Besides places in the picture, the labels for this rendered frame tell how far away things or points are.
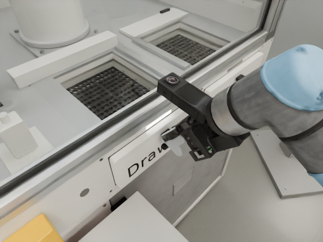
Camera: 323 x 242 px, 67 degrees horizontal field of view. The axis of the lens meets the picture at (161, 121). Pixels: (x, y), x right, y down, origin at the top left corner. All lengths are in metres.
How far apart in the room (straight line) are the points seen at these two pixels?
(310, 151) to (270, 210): 1.26
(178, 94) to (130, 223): 0.34
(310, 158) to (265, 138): 1.50
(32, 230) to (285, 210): 1.37
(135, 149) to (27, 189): 0.21
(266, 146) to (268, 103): 1.50
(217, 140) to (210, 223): 1.06
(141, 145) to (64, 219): 0.22
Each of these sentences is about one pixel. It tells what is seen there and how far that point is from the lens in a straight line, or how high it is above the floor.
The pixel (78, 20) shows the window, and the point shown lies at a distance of 0.36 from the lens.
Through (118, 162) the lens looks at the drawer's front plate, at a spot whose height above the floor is 0.92.
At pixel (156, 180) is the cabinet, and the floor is 0.65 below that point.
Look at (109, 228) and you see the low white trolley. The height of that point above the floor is 0.76.
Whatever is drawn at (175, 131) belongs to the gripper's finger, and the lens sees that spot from 0.45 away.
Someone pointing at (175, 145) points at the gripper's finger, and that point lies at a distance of 0.51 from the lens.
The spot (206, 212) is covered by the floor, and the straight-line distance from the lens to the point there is 1.48.
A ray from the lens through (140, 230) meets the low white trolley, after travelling 0.61.
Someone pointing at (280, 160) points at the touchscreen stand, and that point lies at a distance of 1.76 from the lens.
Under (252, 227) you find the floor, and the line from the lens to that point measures 1.51.
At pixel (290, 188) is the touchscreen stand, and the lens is 1.67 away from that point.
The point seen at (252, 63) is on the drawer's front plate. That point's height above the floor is 0.92.
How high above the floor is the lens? 1.34
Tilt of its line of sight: 46 degrees down
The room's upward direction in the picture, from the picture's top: straight up
